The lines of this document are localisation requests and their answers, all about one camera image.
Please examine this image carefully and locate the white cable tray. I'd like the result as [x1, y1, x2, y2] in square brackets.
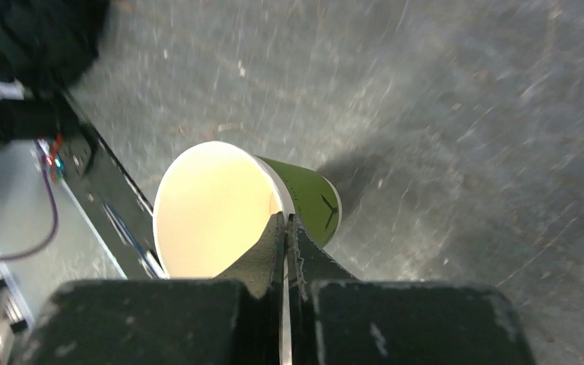
[0, 241, 36, 365]

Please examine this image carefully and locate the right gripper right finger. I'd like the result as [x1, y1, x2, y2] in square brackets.
[285, 214, 355, 364]

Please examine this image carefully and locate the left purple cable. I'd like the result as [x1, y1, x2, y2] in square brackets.
[0, 141, 60, 262]

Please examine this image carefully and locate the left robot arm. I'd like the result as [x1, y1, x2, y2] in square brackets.
[0, 82, 82, 149]

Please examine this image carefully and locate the black cloth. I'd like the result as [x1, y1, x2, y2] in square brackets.
[0, 1, 111, 93]

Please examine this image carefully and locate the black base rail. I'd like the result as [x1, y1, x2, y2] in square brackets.
[51, 94, 166, 279]

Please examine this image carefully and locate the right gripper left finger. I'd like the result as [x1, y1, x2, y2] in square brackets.
[216, 212, 286, 364]

